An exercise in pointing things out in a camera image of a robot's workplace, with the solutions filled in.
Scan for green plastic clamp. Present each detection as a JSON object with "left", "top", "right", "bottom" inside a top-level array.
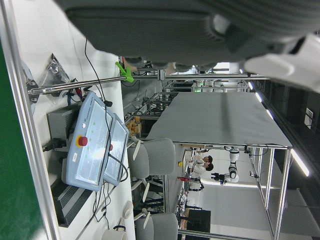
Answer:
[{"left": 115, "top": 61, "right": 135, "bottom": 84}]

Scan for aluminium frame beam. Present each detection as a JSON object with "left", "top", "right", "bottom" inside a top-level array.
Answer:
[{"left": 132, "top": 69, "right": 271, "bottom": 81}]

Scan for grey office chair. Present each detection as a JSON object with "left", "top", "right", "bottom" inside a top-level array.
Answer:
[
  {"left": 126, "top": 137, "right": 177, "bottom": 205},
  {"left": 134, "top": 211, "right": 179, "bottom": 240}
]

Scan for black finned heat sink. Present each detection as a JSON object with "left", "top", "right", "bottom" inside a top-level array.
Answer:
[{"left": 50, "top": 177, "right": 93, "bottom": 228}]

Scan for black power plug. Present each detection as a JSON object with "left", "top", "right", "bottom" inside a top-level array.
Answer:
[{"left": 42, "top": 137, "right": 68, "bottom": 153}]

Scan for small blue-grey teach pendant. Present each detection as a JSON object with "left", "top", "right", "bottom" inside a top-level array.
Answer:
[{"left": 101, "top": 112, "right": 131, "bottom": 187}]

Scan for aluminium frame cell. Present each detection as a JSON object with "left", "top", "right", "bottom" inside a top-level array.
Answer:
[{"left": 174, "top": 143, "right": 293, "bottom": 240}]

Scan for white round device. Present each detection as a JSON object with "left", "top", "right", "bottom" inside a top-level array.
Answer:
[{"left": 122, "top": 200, "right": 135, "bottom": 221}]

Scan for metal rod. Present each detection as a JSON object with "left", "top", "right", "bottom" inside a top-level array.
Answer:
[{"left": 27, "top": 75, "right": 127, "bottom": 96}]

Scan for green conveyor belt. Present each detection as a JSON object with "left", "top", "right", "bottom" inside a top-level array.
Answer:
[{"left": 0, "top": 37, "right": 48, "bottom": 240}]

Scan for grey metal control box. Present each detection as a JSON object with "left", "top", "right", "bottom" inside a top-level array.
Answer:
[{"left": 46, "top": 103, "right": 85, "bottom": 152}]

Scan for red and blue wire bundle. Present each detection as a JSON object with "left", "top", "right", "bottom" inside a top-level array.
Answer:
[{"left": 65, "top": 79, "right": 86, "bottom": 105}]

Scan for thick black pendant cable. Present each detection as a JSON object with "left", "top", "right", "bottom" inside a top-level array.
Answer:
[{"left": 106, "top": 152, "right": 130, "bottom": 185}]

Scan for large blue-grey teach pendant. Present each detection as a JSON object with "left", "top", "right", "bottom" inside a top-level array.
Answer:
[{"left": 65, "top": 91, "right": 115, "bottom": 193}]

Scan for person in white coat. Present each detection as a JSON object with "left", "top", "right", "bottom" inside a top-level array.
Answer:
[
  {"left": 191, "top": 162, "right": 215, "bottom": 176},
  {"left": 192, "top": 154, "right": 214, "bottom": 166}
]

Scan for left robot hand grey white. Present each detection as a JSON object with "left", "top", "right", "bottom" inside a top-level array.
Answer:
[{"left": 53, "top": 0, "right": 320, "bottom": 94}]

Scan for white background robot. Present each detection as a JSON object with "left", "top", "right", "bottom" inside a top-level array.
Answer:
[{"left": 210, "top": 146, "right": 241, "bottom": 187}]

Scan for aluminium conveyor side rail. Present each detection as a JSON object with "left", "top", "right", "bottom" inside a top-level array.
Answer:
[{"left": 0, "top": 0, "right": 62, "bottom": 240}]

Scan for clear plastic bag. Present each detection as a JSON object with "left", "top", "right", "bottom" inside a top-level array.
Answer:
[{"left": 45, "top": 52, "right": 71, "bottom": 85}]

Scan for black monitor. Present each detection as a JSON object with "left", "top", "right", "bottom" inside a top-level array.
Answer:
[{"left": 186, "top": 208, "right": 212, "bottom": 232}]

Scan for ceiling light strip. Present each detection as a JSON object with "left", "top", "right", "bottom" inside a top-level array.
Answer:
[{"left": 290, "top": 148, "right": 311, "bottom": 177}]

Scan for metal rod base bracket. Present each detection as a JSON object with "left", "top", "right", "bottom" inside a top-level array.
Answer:
[{"left": 24, "top": 77, "right": 40, "bottom": 104}]

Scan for grey sheet canopy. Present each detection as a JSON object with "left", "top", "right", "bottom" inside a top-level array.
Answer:
[{"left": 144, "top": 92, "right": 294, "bottom": 149}]

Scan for thin black cable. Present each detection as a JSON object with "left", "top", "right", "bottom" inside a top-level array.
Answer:
[
  {"left": 92, "top": 181, "right": 113, "bottom": 231},
  {"left": 84, "top": 37, "right": 114, "bottom": 161}
]

